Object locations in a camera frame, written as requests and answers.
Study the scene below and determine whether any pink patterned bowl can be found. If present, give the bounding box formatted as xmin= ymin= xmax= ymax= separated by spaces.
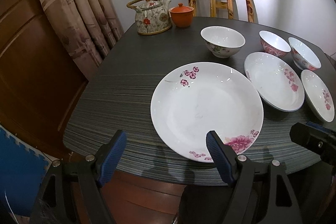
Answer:
xmin=259 ymin=30 xmax=291 ymax=57

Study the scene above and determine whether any white pink floral bowl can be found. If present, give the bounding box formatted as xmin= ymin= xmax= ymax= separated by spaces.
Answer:
xmin=288 ymin=37 xmax=321 ymax=71

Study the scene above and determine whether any beige patterned curtain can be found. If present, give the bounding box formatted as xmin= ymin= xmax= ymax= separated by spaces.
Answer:
xmin=40 ymin=0 xmax=123 ymax=80

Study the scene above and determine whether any blue foam mat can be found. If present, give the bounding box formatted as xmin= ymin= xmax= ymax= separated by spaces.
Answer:
xmin=1 ymin=127 xmax=51 ymax=217

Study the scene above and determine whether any brown wooden door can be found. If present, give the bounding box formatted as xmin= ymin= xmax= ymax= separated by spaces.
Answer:
xmin=1 ymin=0 xmax=87 ymax=159

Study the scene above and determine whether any medium white floral plate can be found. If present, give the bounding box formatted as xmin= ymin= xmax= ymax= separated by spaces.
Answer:
xmin=244 ymin=52 xmax=305 ymax=113

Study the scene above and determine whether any floral ceramic teapot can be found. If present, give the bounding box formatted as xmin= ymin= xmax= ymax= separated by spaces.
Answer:
xmin=126 ymin=0 xmax=172 ymax=35

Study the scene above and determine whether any white bowl green floral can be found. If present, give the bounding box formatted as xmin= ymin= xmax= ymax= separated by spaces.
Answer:
xmin=201 ymin=26 xmax=245 ymax=59

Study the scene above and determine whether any large white floral plate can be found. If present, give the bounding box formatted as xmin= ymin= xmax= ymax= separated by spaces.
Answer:
xmin=150 ymin=62 xmax=264 ymax=163

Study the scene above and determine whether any orange lidded clay cup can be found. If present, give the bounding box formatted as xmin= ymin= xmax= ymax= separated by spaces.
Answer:
xmin=169 ymin=3 xmax=194 ymax=28

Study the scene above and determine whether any small white floral plate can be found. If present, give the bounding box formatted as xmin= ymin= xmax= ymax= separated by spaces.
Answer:
xmin=301 ymin=69 xmax=335 ymax=123

